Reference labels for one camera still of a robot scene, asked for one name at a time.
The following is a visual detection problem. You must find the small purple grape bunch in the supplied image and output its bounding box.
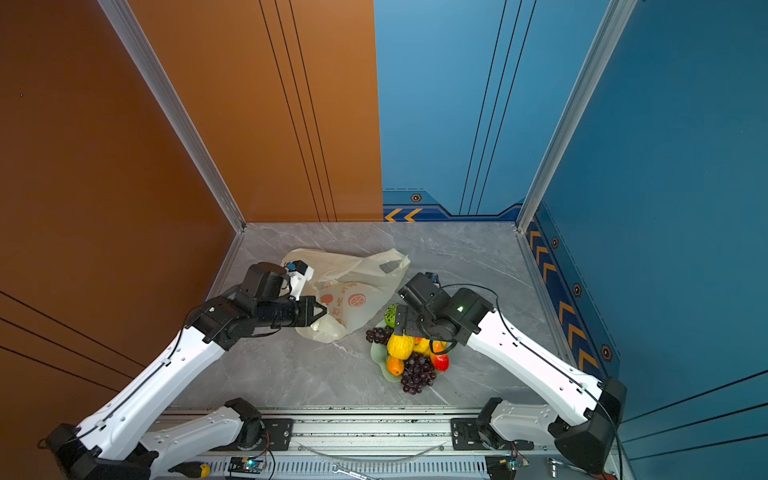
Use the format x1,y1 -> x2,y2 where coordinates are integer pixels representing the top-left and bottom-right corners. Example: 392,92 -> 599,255
365,326 -> 394,345

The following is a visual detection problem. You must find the aluminium front rail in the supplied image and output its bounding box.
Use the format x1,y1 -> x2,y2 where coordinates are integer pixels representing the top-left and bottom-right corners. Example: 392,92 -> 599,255
150,407 -> 626,479

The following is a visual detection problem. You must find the translucent plastic bag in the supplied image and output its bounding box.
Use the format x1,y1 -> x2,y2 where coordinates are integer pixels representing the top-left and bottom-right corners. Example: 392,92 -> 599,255
282,248 -> 410,343

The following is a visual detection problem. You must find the light green fruit plate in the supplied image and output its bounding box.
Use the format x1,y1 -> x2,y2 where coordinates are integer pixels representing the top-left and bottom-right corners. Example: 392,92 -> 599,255
370,317 -> 454,383

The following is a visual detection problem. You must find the small orange mango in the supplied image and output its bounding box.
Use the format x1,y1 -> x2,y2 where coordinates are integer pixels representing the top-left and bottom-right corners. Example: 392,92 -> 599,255
386,356 -> 405,377

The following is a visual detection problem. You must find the red yellow mango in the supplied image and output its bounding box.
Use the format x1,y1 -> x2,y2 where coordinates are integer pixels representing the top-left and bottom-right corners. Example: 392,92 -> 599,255
430,354 -> 450,372

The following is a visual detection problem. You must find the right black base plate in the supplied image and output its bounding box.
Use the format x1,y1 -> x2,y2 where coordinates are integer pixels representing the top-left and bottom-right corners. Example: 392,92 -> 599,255
450,418 -> 535,451

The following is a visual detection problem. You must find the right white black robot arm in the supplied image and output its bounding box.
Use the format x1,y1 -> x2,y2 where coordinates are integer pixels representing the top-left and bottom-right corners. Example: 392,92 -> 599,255
394,273 -> 627,476

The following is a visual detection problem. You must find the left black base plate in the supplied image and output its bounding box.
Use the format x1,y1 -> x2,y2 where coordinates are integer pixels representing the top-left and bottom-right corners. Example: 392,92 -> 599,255
214,418 -> 294,453

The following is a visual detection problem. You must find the yellow banana bunch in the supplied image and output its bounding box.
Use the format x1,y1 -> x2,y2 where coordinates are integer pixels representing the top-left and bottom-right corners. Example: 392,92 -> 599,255
413,338 -> 430,355

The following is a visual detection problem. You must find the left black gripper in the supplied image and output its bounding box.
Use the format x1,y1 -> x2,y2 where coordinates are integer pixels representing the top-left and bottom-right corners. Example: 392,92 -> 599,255
257,295 -> 331,331

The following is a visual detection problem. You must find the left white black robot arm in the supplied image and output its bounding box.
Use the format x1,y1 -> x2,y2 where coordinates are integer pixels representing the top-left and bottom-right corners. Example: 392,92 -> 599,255
41,261 -> 327,479

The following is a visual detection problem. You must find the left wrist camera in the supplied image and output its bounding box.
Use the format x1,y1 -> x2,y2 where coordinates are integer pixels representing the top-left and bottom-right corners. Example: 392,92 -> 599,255
285,260 -> 314,299

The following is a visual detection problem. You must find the silver wrench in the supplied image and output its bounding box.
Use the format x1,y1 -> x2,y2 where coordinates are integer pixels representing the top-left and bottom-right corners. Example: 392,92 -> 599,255
331,463 -> 377,480

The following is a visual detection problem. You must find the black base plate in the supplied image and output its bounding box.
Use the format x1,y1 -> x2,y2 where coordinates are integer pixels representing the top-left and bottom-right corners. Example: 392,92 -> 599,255
450,418 -> 535,451
214,418 -> 294,453

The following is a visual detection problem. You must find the yellow black screwdriver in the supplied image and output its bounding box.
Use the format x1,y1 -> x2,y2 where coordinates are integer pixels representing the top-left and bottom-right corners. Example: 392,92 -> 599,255
168,461 -> 211,479

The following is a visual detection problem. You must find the yellow ribbed fruit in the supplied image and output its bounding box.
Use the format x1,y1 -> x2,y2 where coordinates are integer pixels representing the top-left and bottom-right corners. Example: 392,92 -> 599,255
387,334 -> 415,361

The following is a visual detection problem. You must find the green custard apple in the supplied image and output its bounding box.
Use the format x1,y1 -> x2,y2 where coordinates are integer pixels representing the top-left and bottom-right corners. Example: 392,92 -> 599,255
384,304 -> 398,330

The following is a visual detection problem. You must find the large purple grape bunch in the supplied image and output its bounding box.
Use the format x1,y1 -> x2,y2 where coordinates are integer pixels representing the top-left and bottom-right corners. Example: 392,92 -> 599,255
400,352 -> 437,395

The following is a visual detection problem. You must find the left green circuit board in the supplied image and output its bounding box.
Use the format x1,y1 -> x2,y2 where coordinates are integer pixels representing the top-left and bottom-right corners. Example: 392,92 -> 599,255
227,456 -> 267,476

